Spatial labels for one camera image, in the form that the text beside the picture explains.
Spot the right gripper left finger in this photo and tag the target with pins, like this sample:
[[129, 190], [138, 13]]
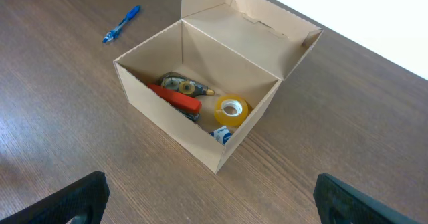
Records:
[[83, 201]]

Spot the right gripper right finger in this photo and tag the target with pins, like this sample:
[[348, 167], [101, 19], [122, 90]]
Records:
[[337, 202]]

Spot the white blue staples box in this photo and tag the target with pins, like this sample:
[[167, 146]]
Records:
[[221, 135]]

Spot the yellow clear tape roll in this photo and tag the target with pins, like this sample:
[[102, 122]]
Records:
[[231, 110]]

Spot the orange red stapler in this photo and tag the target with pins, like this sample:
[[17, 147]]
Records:
[[187, 105]]

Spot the black yellow correction tape dispenser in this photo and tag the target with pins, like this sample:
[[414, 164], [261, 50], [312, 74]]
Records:
[[182, 84]]

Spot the brown cardboard box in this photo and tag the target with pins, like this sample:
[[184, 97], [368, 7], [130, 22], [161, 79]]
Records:
[[242, 47]]

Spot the blue ballpoint pen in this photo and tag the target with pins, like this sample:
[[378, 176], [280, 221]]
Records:
[[114, 33]]

